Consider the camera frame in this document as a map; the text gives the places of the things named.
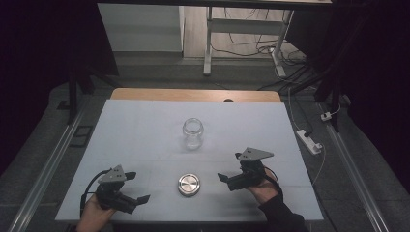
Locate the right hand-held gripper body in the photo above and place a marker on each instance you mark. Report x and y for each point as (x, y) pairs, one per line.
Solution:
(248, 175)

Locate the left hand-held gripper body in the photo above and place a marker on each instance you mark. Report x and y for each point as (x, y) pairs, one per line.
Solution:
(112, 193)

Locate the round silver metal lid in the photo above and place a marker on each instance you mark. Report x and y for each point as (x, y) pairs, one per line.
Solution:
(189, 184)

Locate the clear glass jar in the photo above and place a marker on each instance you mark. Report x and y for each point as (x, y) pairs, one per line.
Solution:
(193, 135)

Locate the person's right hand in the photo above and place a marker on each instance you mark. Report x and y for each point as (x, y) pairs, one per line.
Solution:
(264, 191)

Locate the person's left hand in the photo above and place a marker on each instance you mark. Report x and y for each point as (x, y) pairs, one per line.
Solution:
(93, 219)

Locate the white table mat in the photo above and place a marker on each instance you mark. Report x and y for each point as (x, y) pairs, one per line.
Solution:
(148, 135)

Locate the white power strip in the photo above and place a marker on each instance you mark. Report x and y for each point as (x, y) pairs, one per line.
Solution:
(308, 141)

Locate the black plug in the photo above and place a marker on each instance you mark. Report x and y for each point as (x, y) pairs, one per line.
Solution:
(308, 133)

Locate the wooden table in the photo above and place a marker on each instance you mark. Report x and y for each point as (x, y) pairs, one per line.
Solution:
(180, 94)

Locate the small white adapter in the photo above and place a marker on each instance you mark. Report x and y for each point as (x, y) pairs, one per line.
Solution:
(326, 116)

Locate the black metal stand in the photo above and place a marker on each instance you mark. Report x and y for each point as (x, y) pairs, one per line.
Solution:
(73, 96)
(335, 96)

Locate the dark curtain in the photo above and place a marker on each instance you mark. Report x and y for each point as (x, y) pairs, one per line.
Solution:
(38, 64)
(380, 80)

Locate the white cabinet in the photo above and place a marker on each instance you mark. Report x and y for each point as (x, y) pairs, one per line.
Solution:
(141, 29)

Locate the black flat floor frame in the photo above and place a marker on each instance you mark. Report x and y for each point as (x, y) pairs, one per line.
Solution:
(82, 136)

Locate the metal floor rail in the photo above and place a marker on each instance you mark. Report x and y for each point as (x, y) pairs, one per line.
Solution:
(354, 174)
(48, 170)

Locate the white desk frame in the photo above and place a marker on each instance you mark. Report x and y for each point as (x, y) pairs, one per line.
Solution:
(245, 26)

